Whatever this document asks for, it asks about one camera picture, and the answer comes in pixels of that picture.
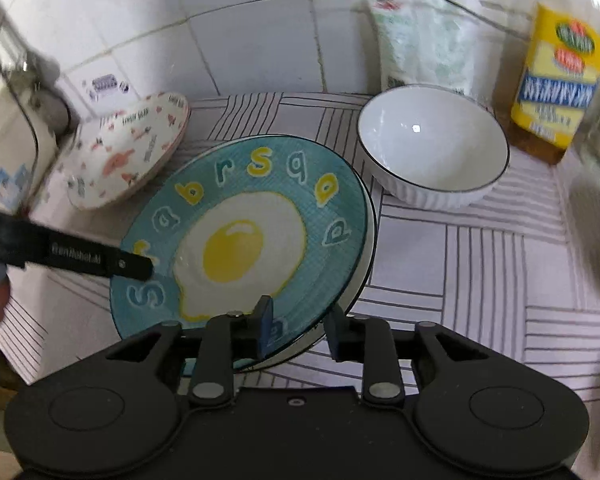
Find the striped table mat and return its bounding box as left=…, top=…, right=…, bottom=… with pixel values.
left=0, top=91, right=600, bottom=403

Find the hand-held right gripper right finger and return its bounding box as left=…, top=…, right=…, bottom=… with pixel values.
left=325, top=306, right=486, bottom=406

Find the teal fried egg plate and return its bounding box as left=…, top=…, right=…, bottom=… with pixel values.
left=109, top=135, right=378, bottom=373

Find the white pink patterned bowl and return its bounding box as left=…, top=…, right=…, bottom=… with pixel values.
left=67, top=91, right=191, bottom=211

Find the white green plastic packet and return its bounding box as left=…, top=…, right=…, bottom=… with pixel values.
left=370, top=0, right=482, bottom=100

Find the wall sticker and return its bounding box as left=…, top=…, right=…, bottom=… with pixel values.
left=84, top=74, right=131, bottom=102

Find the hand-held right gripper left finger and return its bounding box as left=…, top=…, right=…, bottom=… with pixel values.
left=105, top=296, right=276, bottom=408

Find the white appliance blue label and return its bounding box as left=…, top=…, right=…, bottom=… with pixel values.
left=0, top=0, right=75, bottom=217

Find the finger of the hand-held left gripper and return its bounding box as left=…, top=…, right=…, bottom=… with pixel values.
left=107, top=249, right=156, bottom=281

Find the white ribbed bowl black rim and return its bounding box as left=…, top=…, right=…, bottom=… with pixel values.
left=356, top=84, right=511, bottom=211

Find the yellow label oil bottle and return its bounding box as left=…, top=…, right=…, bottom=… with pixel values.
left=500, top=0, right=600, bottom=166

